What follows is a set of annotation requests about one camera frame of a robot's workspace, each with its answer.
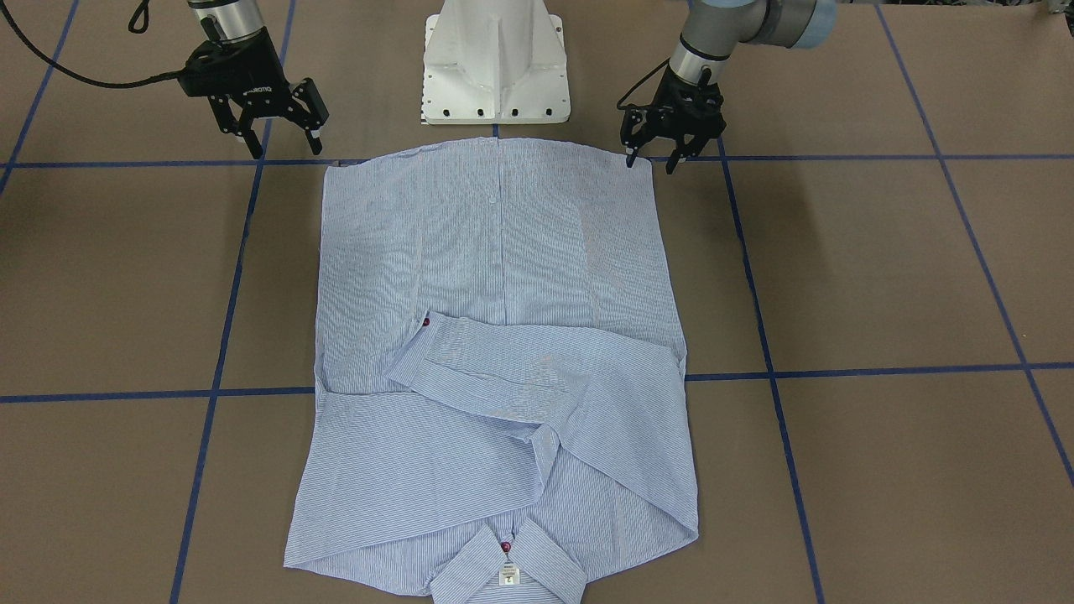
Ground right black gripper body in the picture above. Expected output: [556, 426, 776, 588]
[178, 27, 296, 127]

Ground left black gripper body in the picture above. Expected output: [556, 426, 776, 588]
[623, 64, 727, 148]

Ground light blue striped shirt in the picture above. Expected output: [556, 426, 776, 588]
[284, 138, 701, 603]

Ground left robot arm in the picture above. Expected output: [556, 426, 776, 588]
[616, 1, 837, 174]

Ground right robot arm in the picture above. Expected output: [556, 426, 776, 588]
[178, 1, 329, 159]

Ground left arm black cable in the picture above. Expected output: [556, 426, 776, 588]
[616, 55, 672, 113]

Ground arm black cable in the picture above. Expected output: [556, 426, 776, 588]
[616, 55, 672, 113]
[0, 0, 202, 90]

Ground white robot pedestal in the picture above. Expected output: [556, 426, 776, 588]
[420, 1, 572, 126]

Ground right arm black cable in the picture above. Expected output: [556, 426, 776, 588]
[0, 0, 202, 90]

